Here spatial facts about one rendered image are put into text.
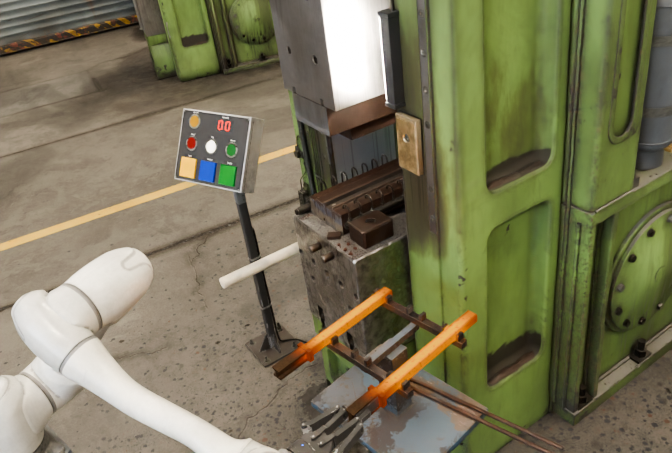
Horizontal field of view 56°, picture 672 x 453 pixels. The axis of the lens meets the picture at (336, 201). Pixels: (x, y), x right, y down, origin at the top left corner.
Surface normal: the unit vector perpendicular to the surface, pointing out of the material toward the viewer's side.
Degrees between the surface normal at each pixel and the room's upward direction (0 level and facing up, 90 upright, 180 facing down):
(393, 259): 90
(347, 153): 90
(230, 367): 0
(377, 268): 90
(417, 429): 0
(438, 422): 0
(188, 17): 90
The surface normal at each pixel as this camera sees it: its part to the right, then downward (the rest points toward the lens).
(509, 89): 0.55, 0.35
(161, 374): -0.12, -0.86
